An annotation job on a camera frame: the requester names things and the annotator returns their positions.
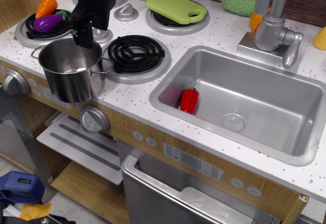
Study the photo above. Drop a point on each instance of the grey oven knob left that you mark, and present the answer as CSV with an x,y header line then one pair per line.
x,y
15,83

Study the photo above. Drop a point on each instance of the back right black burner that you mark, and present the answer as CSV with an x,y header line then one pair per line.
x,y
166,26

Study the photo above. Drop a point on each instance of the orange toy carrot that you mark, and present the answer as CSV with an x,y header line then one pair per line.
x,y
45,8

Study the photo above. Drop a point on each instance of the grey countertop knob middle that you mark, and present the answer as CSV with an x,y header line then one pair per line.
x,y
126,13

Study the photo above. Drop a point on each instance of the silver oven door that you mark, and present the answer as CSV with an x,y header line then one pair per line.
x,y
18,144

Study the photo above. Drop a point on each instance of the green toy cutting board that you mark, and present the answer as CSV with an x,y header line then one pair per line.
x,y
180,11

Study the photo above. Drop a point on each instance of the grey oven knob right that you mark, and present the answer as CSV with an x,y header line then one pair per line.
x,y
93,120

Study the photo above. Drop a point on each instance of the front left black burner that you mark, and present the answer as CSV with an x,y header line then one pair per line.
x,y
27,36

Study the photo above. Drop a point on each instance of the silver dishwasher door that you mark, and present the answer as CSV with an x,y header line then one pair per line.
x,y
159,193

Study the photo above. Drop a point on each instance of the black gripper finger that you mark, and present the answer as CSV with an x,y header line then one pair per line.
x,y
88,35
78,32

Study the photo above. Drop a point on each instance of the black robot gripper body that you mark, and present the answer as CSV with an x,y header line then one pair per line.
x,y
94,12

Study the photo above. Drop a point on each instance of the orange toy fruit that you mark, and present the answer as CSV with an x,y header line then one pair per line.
x,y
255,20

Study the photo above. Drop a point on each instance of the green toy bitter gourd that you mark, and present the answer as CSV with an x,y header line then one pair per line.
x,y
239,7

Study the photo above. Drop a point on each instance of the yellow cloth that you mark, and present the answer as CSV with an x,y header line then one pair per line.
x,y
34,211

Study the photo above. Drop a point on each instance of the yellow toy corn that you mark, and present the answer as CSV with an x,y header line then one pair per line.
x,y
319,40

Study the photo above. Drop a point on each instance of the grey oven knob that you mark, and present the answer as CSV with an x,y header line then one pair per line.
x,y
93,120
15,83

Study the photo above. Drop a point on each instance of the grey countertop knob lower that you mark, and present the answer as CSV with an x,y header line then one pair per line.
x,y
102,36

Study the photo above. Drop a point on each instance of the purple toy eggplant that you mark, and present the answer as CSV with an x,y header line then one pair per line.
x,y
48,23

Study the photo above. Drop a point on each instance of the white oven shelf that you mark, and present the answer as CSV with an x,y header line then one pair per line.
x,y
97,152

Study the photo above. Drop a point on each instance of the grey toy faucet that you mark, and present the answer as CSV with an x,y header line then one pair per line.
x,y
272,42

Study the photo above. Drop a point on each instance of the grey toy sink basin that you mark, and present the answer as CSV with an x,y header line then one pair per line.
x,y
267,109

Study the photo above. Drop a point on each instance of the red toy pepper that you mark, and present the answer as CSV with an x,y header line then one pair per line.
x,y
189,100

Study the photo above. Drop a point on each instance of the stainless steel pot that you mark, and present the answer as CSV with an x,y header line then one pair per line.
x,y
74,74

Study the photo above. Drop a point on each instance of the black burner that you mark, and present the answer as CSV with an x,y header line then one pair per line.
x,y
137,59
166,26
27,36

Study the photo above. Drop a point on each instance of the front right black burner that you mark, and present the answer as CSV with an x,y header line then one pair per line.
x,y
137,59

